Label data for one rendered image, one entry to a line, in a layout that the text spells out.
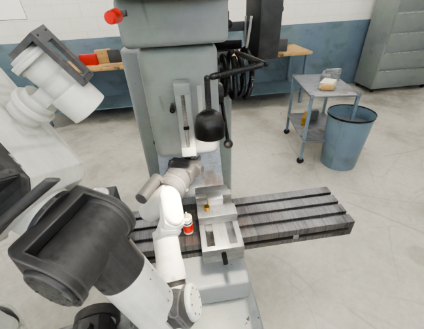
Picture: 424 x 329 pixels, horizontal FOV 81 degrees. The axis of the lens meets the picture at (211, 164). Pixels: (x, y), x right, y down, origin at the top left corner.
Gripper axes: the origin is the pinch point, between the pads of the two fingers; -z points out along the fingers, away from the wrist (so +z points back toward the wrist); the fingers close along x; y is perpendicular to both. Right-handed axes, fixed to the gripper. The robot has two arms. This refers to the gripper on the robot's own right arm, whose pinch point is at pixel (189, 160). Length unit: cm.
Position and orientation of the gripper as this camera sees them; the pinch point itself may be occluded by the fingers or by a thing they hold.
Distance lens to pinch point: 88.1
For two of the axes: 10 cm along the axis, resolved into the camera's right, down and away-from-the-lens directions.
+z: -2.9, 5.4, -7.9
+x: -9.6, -1.3, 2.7
